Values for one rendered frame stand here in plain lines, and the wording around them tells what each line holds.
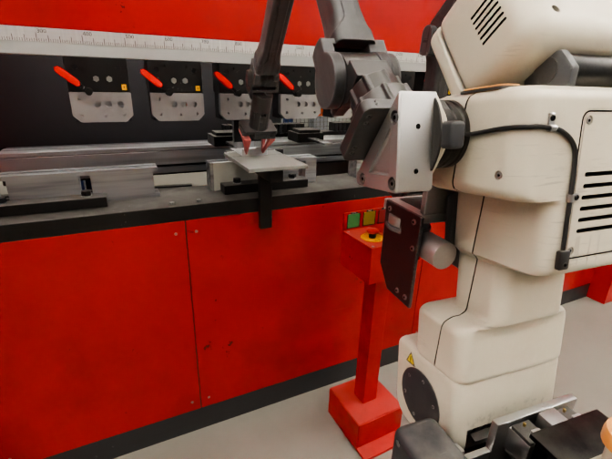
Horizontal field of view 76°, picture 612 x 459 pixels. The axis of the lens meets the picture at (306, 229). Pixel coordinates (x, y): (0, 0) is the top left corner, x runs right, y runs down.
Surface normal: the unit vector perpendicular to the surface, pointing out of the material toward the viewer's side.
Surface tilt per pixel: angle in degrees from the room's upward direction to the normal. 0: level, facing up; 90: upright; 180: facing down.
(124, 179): 90
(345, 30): 53
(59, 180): 90
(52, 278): 90
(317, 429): 0
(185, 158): 90
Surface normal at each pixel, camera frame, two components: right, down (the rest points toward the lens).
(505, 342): 0.35, 0.22
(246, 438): 0.03, -0.93
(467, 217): -0.94, 0.10
